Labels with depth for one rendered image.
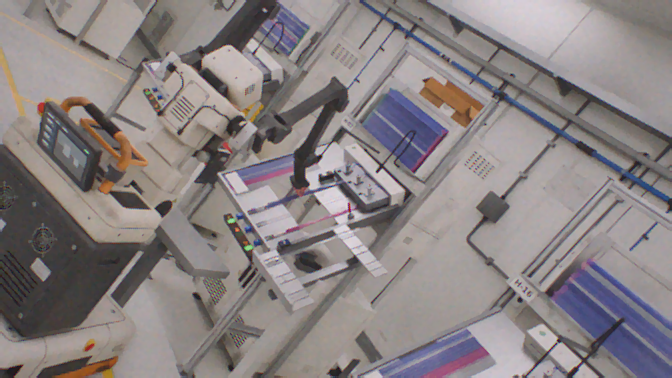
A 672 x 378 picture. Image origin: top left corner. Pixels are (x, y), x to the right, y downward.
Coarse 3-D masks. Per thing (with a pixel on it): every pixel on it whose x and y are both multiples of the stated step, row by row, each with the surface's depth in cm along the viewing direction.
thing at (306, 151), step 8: (328, 104) 273; (336, 104) 274; (344, 104) 270; (320, 112) 278; (328, 112) 275; (320, 120) 279; (328, 120) 279; (312, 128) 284; (320, 128) 281; (312, 136) 285; (320, 136) 286; (304, 144) 290; (312, 144) 287; (296, 152) 294; (304, 152) 291; (312, 152) 292; (304, 160) 293
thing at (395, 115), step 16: (384, 96) 348; (400, 96) 341; (384, 112) 344; (400, 112) 337; (416, 112) 329; (368, 128) 347; (384, 128) 340; (400, 128) 332; (416, 128) 326; (432, 128) 319; (384, 144) 336; (416, 144) 322; (432, 144) 315; (400, 160) 325; (416, 160) 318
